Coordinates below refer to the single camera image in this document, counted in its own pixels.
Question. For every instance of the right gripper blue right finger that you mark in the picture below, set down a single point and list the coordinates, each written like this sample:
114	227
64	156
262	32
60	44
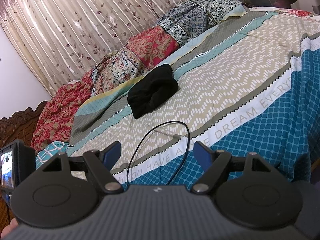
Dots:
203	155

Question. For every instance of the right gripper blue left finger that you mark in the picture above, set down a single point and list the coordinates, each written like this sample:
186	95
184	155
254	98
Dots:
110	155

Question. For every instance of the black pants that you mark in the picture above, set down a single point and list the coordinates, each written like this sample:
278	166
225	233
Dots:
152	91

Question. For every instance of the person's hand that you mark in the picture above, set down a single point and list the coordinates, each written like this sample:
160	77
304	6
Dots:
9	228

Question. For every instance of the teal lattice pillow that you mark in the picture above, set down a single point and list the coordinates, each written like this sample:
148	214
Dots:
52	149

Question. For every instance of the patterned bedsheet with text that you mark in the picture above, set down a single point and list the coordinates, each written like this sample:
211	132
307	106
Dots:
252	85

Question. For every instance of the carved wooden headboard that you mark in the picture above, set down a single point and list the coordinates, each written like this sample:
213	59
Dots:
21	125

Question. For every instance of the colourful patchwork quilt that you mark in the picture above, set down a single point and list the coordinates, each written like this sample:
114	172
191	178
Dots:
141	53

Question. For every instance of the beige leaf-print curtain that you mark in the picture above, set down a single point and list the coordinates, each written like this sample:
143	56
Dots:
60	40

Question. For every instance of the black phone on mount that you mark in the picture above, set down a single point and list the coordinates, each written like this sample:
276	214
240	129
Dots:
17	163

